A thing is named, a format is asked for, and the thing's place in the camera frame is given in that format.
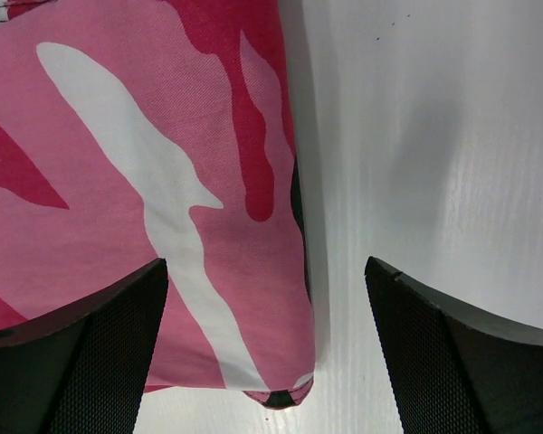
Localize pink camouflage trousers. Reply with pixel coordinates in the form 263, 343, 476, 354
0, 1, 315, 410

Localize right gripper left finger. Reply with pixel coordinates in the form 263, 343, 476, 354
0, 259, 168, 433

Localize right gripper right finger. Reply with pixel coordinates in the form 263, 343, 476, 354
365, 257, 543, 434

